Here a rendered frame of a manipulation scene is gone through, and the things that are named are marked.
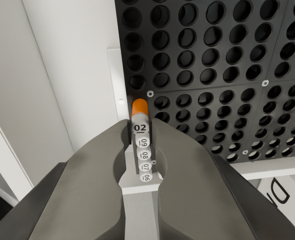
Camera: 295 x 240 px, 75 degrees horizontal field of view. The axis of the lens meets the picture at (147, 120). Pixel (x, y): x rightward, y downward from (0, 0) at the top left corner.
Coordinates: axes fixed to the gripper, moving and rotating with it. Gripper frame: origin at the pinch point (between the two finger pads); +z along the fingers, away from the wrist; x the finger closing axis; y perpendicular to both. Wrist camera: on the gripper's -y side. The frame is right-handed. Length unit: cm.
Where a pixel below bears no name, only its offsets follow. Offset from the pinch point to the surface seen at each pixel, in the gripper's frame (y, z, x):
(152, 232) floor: 193, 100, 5
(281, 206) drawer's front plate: 21.9, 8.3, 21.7
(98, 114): 4.6, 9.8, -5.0
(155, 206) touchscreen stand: 92, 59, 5
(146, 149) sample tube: 4.3, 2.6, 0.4
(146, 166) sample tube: 6.2, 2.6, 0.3
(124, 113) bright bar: 4.1, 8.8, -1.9
